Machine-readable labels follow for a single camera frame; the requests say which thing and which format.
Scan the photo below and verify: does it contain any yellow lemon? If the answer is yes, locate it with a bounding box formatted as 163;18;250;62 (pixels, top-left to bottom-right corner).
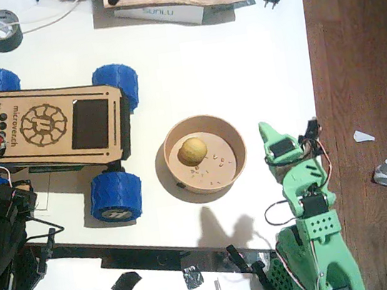
175;135;211;168

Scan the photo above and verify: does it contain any white cable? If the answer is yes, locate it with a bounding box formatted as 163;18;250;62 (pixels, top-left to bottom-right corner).
0;0;96;50

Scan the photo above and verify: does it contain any black table clamp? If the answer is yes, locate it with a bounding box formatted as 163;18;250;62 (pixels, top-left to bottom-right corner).
225;238;276;290

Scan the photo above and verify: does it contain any white SUNLU box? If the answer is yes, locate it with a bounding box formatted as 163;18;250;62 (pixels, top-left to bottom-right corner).
112;0;208;38

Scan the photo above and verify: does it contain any crumpled tape piece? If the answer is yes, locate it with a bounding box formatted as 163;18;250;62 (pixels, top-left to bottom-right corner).
181;264;206;290

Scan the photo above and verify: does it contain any black tape piece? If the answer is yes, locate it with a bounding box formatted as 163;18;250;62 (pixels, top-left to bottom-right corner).
109;269;145;290

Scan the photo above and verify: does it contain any white paper scrap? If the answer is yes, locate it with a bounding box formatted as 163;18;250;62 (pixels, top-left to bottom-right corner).
352;128;376;145

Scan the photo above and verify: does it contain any black camera module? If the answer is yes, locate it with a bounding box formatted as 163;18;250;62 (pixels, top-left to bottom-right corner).
296;116;325;149

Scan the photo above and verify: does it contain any brown paper bowl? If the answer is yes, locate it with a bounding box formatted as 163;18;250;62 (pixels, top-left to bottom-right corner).
159;109;252;199

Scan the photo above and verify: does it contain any long black bar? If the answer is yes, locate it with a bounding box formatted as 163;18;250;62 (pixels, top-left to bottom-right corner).
26;213;255;290

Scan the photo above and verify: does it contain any grey duct tape roll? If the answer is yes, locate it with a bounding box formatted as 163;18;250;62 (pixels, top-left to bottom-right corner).
0;6;26;54

